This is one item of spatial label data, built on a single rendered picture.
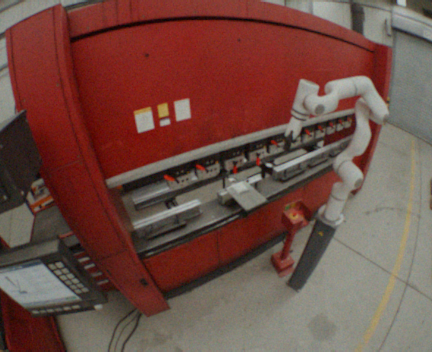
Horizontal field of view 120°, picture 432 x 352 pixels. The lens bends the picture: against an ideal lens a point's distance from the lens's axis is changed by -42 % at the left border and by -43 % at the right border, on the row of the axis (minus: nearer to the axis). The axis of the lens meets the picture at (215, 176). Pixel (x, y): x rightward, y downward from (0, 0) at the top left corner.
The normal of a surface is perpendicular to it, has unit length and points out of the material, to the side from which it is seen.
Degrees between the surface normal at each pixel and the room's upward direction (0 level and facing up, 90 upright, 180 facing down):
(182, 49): 90
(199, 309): 0
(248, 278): 0
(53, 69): 90
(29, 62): 90
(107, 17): 90
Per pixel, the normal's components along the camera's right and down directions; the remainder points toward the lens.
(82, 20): 0.49, 0.49
